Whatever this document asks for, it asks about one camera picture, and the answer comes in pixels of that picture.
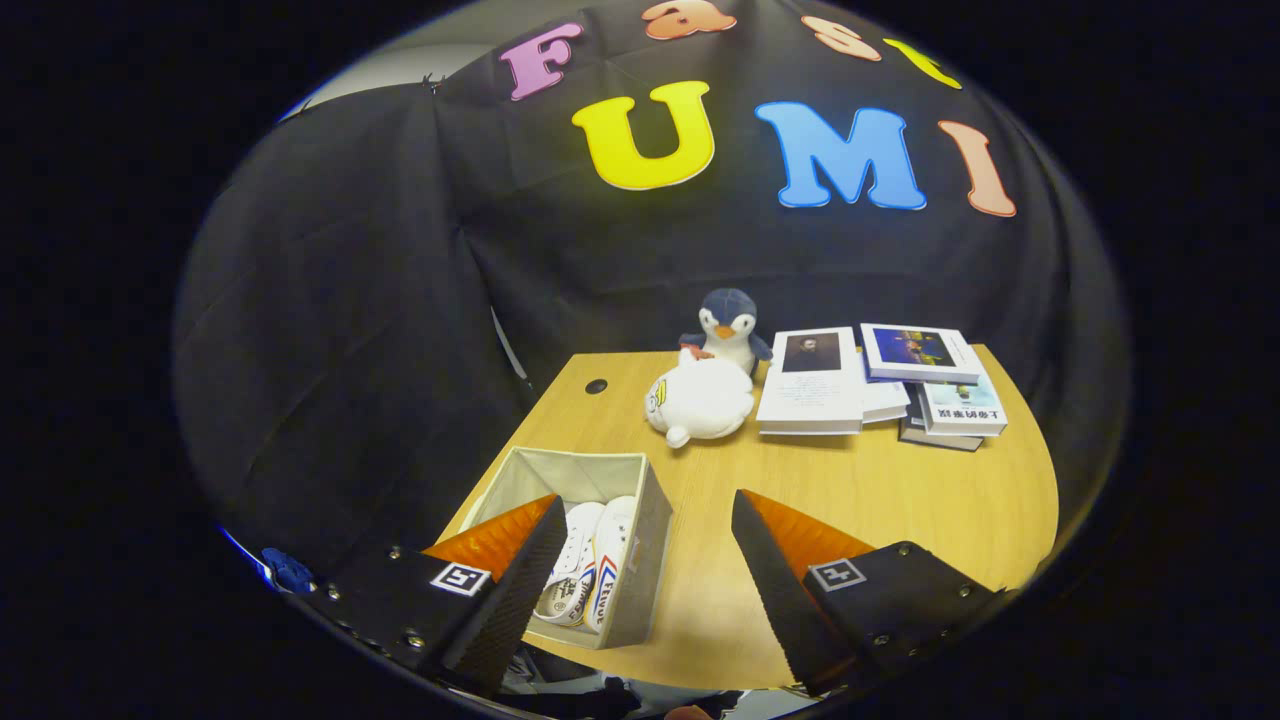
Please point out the blue crumpled object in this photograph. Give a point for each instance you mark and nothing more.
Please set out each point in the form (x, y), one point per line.
(288, 570)

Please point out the grey fabric storage box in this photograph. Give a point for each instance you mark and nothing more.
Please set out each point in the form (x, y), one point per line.
(645, 560)

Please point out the black backdrop cloth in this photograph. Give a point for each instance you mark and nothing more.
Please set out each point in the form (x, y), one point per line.
(350, 330)

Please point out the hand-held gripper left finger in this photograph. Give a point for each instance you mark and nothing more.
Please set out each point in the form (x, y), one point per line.
(515, 610)

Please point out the white canvas shoe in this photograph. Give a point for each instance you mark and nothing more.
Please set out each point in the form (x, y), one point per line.
(612, 560)
(572, 560)

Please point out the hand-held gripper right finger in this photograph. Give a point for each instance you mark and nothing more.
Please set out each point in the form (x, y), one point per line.
(785, 610)

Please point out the book with pale green cover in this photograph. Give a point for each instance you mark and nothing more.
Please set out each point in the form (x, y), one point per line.
(965, 410)

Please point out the grey penguin plush toy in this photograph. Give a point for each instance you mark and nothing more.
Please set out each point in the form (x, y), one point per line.
(728, 325)

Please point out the book with blue picture cover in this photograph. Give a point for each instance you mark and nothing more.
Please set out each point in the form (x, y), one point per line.
(918, 352)

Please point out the white round plush toy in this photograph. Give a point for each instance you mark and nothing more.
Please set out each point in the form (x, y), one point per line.
(700, 400)

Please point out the dark grey book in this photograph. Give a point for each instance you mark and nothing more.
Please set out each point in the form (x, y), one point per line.
(935, 440)

